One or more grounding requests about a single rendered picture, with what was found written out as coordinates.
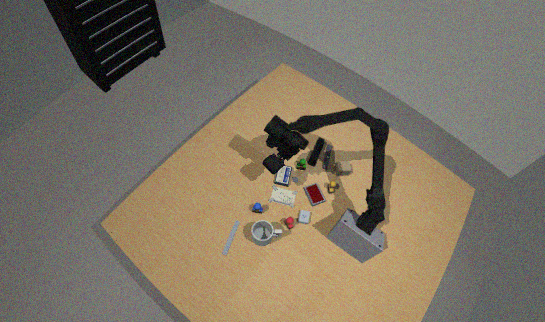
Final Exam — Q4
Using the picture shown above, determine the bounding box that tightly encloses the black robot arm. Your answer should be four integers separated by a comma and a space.
264, 108, 389, 235

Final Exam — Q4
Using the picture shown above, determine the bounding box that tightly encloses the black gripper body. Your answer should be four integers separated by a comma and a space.
263, 142, 302, 174

